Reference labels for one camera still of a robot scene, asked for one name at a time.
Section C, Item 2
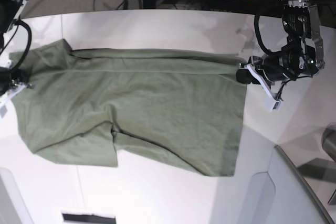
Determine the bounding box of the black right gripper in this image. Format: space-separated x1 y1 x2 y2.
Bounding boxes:
1 67 33 95

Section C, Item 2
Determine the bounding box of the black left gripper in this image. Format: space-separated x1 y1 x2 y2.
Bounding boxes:
236 56 297 86

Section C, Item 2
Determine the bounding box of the green t-shirt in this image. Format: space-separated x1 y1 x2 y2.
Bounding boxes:
12 40 247 177

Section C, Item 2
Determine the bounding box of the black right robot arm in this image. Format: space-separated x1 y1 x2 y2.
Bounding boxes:
1 0 32 95

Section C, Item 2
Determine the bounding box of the grey metal stand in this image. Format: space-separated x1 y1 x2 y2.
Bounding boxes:
273 122 336 224

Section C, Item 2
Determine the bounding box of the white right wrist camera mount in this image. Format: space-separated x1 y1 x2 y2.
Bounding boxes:
0 60 27 119

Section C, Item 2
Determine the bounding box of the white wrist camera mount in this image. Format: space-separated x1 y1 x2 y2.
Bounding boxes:
238 63 282 112
0 60 27 119

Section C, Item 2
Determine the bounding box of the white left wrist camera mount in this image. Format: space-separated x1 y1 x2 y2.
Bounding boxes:
238 63 282 112

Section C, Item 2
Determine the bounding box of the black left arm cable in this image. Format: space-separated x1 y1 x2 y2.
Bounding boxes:
253 14 274 56

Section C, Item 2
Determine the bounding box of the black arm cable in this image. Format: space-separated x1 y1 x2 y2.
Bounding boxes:
253 14 274 56
0 19 34 72

